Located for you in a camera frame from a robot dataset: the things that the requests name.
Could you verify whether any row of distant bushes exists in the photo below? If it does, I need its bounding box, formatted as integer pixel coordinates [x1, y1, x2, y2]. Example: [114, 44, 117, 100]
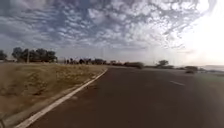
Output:
[63, 58, 224, 75]

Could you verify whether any row of trees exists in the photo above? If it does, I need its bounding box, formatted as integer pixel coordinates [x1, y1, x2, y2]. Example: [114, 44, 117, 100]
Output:
[0, 46, 58, 64]

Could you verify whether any grey concrete kerb strip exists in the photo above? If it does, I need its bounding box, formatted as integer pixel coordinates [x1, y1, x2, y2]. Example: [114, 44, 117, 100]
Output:
[0, 71, 105, 128]

